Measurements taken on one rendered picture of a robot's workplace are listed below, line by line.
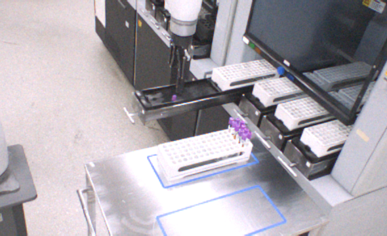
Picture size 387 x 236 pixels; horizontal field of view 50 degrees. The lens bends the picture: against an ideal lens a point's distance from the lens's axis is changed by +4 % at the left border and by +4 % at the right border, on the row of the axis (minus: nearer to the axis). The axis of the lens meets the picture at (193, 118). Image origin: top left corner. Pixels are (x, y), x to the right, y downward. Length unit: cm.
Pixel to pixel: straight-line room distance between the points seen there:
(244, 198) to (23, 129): 178
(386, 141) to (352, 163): 15
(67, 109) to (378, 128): 204
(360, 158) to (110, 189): 79
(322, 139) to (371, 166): 18
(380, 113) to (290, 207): 39
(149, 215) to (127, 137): 150
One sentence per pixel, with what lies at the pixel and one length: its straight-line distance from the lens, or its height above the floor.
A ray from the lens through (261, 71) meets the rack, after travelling 176.
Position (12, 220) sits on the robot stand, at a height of 58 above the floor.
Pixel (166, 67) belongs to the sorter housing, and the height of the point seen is 54.
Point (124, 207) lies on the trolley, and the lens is 116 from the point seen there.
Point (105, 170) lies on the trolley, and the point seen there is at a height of 82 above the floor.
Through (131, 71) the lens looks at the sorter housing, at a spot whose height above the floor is 20.
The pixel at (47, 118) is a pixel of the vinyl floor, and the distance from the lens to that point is 278.
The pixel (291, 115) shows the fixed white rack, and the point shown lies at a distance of 154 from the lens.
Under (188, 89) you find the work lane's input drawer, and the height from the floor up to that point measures 80.
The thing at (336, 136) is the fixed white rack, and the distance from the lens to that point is 153.
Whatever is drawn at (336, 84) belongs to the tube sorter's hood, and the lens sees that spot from 140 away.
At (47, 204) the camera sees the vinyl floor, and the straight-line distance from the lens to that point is 227.
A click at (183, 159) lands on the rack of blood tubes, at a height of 87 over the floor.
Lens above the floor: 172
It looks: 38 degrees down
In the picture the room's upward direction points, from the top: 9 degrees clockwise
